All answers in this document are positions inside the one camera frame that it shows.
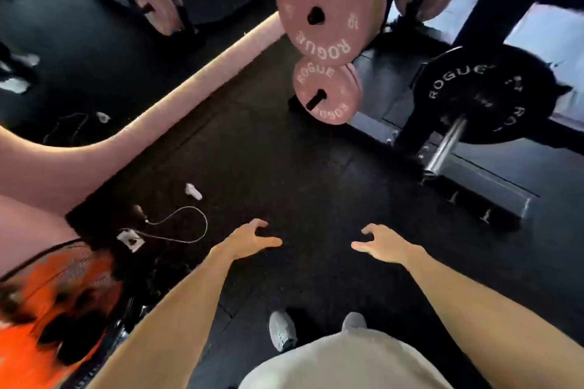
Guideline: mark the grey steel rack base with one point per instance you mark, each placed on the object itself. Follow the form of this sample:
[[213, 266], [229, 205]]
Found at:
[[474, 183]]

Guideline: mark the orange and black fan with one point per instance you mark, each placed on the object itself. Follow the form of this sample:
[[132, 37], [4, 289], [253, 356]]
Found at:
[[50, 311]]

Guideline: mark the person's right forearm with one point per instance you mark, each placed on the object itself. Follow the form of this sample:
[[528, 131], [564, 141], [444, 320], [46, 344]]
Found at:
[[492, 325]]

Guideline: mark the person's left hand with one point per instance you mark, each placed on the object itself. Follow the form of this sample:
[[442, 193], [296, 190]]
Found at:
[[246, 242]]

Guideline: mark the person's left forearm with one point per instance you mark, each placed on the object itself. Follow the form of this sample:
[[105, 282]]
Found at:
[[173, 325]]

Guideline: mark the small pink weight plate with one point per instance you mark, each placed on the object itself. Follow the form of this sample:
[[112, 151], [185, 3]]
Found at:
[[335, 88]]

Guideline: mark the pink padded beam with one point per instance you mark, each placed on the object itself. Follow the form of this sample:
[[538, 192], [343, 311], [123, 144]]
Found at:
[[150, 119]]

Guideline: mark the grey shoe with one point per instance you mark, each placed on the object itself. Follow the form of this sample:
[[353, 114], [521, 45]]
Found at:
[[354, 321], [282, 331]]

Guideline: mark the black weight plate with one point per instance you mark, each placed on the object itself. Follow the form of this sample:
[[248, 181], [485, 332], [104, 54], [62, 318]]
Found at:
[[515, 97]]

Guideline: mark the white charger adapter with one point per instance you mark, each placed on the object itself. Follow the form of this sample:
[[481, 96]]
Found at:
[[131, 239]]

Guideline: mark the grey right shoe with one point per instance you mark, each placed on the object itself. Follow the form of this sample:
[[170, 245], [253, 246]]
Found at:
[[354, 321]]

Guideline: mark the beige shirt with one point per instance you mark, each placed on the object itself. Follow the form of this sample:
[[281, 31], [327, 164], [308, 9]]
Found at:
[[342, 363]]

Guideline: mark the person's right hand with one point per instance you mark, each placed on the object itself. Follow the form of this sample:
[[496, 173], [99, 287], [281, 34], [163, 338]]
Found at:
[[388, 246]]

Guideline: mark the small white plastic piece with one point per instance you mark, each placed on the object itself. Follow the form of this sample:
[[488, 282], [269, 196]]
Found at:
[[193, 191]]

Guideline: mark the silver barbell sleeve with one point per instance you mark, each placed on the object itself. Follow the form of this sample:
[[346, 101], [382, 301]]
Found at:
[[445, 145]]

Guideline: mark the grey left shoe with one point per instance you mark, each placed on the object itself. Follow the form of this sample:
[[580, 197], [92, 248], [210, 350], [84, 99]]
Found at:
[[282, 331]]

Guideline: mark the person's right thumb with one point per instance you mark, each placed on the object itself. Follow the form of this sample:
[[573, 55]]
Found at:
[[362, 246]]

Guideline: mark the person's left thumb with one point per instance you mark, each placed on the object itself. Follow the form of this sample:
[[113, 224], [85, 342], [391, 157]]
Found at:
[[270, 243]]

